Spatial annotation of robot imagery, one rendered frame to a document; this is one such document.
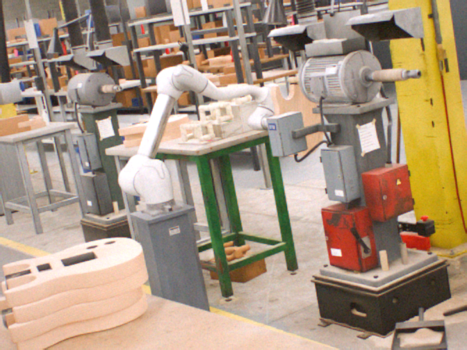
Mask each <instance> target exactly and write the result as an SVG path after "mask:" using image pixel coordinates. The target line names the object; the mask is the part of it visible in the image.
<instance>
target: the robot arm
mask: <svg viewBox="0 0 467 350"><path fill-rule="evenodd" d="M156 84H157V93H158V97H157V100H156V103H155V106H154V109H153V111H152V114H151V117H150V120H149V123H148V125H147V129H145V132H144V135H143V138H142V142H141V143H140V147H139V150H138V152H137V155H134V156H132V158H131V159H130V161H129V162H128V164H127V165H126V167H125V168H124V169H122V171H121V172H120V174H119V177H118V183H119V185H120V187H121V188H122V189H123V190H124V191H125V192H127V193H129V194H132V195H135V196H142V197H144V198H145V201H146V204H147V208H145V209H142V210H141V211H140V212H141V213H144V214H148V215H151V216H152V217H155V216H157V215H161V214H164V213H170V212H172V211H174V210H179V209H182V208H183V206H181V205H177V204H176V203H175V200H174V193H173V187H172V181H171V177H170V173H169V170H167V167H166V166H165V165H164V164H163V162H161V161H159V160H154V159H155V156H156V153H157V151H158V147H159V144H160V143H161V139H162V136H163V132H164V130H165V127H166V124H167V121H169V118H170V115H171V112H172V109H173V106H174V102H175V101H176V100H178V99H179V97H180V96H181V94H182V93H183V91H184V90H193V91H195V92H196V93H198V94H200V95H203V96H205V97H208V98H211V99H215V100H218V101H226V100H230V99H236V98H238V97H243V96H247V95H253V96H255V97H256V101H257V102H258V105H259V106H258V108H257V109H256V111H254V112H253V113H252V115H250V116H249V118H248V119H247V125H248V126H249V127H250V128H252V129H254V130H257V131H266V130H268V125H267V121H266V119H267V118H269V117H274V115H273V112H274V111H275V110H274V105H273V102H272V99H271V96H270V91H271V87H272V86H273V85H277V84H275V83H269V84H267V85H266V86H265V87H259V86H256V85H246V86H241V87H235V88H230V89H226V90H221V89H219V88H218V87H216V86H215V85H214V84H213V83H212V82H210V81H209V80H208V79H207V78H206V77H205V76H204V75H202V74H201V73H199V72H198V71H197V70H196V69H194V68H192V67H189V66H187V65H178V66H176V67H168V68H165V69H163V70H162V71H161V72H160V73H159V74H158V76H157V78H156Z"/></svg>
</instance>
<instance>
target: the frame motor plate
mask: <svg viewBox="0 0 467 350"><path fill-rule="evenodd" d="M394 103H395V98H389V97H385V98H374V99H373V100H371V101H369V102H367V103H358V104H355V105H352V106H323V108H322V109H323V114H324V115H360V113H365V112H368V111H371V110H374V109H378V108H382V107H384V106H389V105H392V104H394ZM312 113H320V111H319V106H317V107H315V108H312Z"/></svg>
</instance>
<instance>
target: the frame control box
mask: <svg viewBox="0 0 467 350"><path fill-rule="evenodd" d="M266 121H267V125H268V133H269V138H270V145H271V149H272V155H273V156H281V158H285V156H289V155H292V154H293V155H294V160H295V162H297V163H300V162H302V161H303V160H304V159H306V158H307V156H308V155H309V154H310V153H312V152H313V151H314V150H315V149H316V148H317V147H319V146H320V145H321V144H324V143H326V144H327V147H328V148H329V145H328V141H327V140H323V141H321V142H319V143H317V144H316V145H315V146H314V147H313V148H312V149H311V150H310V151H308V152H307V153H306V154H305V155H304V156H303V158H301V159H299V160H298V159H297V153H298V152H301V151H306V150H307V149H308V147H307V142H306V136H305V137H301V138H297V139H293V138H292V134H291V131H293V130H296V129H299V128H304V122H303V117H302V111H289V112H285V113H282V115H277V116H274V117H269V118H267V119H266Z"/></svg>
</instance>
